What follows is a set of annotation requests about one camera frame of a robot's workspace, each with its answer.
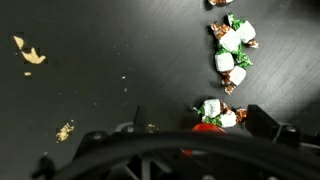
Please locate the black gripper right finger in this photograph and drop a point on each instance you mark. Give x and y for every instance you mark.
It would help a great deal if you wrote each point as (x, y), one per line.
(261, 121)

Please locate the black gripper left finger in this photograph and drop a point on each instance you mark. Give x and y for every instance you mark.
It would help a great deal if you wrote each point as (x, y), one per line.
(140, 116)

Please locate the red plastic cup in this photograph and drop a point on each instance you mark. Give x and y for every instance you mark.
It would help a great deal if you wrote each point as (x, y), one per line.
(208, 128)

